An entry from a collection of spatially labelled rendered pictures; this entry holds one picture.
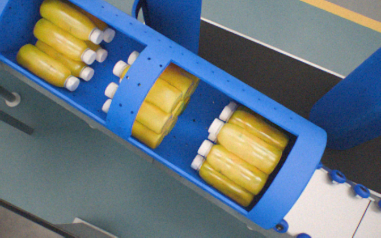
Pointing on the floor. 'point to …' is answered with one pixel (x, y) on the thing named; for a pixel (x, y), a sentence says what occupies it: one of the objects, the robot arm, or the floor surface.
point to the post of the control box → (15, 122)
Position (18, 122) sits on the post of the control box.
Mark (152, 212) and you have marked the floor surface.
